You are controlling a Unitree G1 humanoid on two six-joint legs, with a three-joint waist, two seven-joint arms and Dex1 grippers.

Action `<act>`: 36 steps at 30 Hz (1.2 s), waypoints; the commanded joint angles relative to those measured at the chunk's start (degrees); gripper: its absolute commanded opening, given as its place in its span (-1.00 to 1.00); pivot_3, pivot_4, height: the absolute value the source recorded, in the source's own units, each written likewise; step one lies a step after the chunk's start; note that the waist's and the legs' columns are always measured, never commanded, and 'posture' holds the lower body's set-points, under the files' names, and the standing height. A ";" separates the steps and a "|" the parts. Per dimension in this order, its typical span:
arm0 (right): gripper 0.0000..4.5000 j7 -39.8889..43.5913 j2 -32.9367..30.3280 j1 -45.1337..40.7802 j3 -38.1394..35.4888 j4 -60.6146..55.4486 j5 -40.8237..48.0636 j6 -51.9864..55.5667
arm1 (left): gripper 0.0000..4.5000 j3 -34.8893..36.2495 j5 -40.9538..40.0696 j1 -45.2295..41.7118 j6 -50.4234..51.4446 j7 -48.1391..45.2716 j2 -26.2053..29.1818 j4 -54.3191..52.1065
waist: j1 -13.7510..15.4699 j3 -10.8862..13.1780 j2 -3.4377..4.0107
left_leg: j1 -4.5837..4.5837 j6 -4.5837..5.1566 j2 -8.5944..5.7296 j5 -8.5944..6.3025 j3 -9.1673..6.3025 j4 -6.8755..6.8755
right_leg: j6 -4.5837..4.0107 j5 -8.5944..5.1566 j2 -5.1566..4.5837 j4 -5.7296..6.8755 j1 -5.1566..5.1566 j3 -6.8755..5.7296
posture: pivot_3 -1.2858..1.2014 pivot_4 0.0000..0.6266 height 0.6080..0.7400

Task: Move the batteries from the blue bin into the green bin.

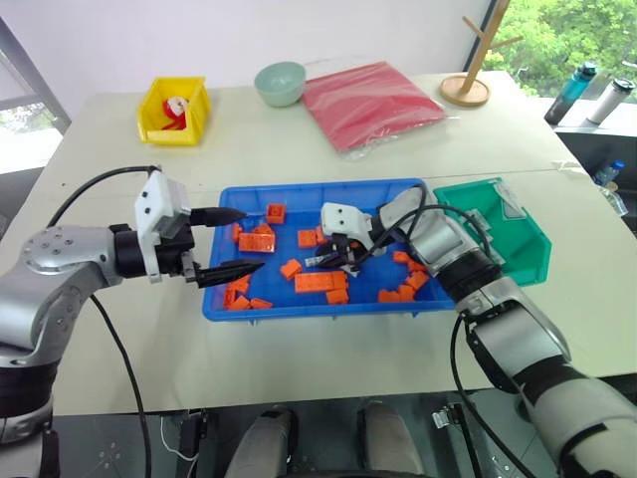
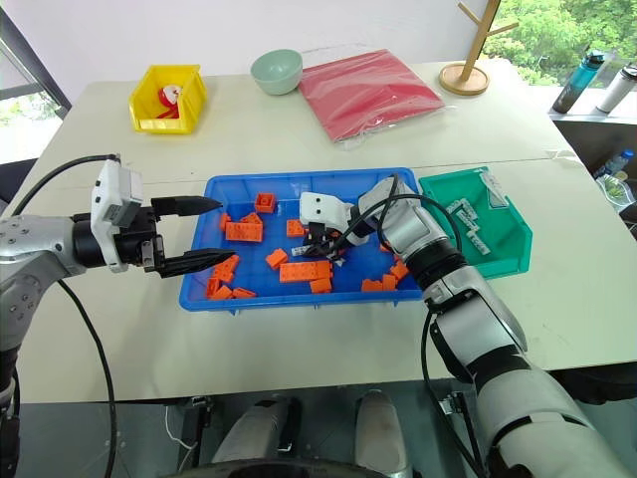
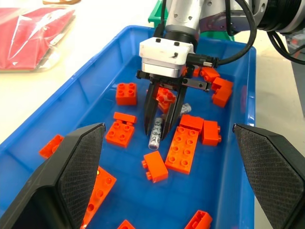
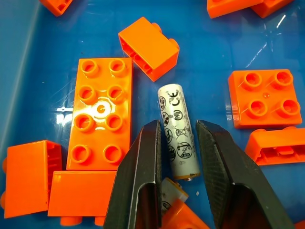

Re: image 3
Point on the orange long toy brick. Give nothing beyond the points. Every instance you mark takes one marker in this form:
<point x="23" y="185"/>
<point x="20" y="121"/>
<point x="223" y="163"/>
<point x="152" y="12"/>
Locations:
<point x="101" y="188"/>
<point x="182" y="150"/>

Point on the red bag in clear plastic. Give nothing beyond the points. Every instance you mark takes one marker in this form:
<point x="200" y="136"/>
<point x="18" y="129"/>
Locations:
<point x="31" y="40"/>

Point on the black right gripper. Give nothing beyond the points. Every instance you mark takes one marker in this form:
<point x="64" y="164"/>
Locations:
<point x="195" y="84"/>

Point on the brown flat object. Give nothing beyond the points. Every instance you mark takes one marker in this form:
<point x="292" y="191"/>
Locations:
<point x="62" y="2"/>

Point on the blue plastic bin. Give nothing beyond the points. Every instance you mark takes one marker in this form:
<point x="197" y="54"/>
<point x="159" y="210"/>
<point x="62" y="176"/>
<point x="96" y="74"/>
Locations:
<point x="133" y="202"/>

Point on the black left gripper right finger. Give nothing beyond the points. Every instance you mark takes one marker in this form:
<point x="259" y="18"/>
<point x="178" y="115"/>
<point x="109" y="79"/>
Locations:
<point x="274" y="176"/>

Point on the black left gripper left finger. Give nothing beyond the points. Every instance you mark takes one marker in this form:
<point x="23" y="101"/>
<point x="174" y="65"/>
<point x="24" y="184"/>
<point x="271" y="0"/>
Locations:
<point x="47" y="190"/>

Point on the green plastic bin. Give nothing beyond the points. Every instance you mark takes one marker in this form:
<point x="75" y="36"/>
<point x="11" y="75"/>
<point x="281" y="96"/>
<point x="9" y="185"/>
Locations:
<point x="156" y="14"/>

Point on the orange square toy brick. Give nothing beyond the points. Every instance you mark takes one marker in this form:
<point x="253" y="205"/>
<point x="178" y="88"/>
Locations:
<point x="120" y="134"/>
<point x="126" y="94"/>
<point x="164" y="96"/>

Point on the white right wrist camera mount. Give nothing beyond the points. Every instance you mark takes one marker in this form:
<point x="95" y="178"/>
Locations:
<point x="164" y="51"/>

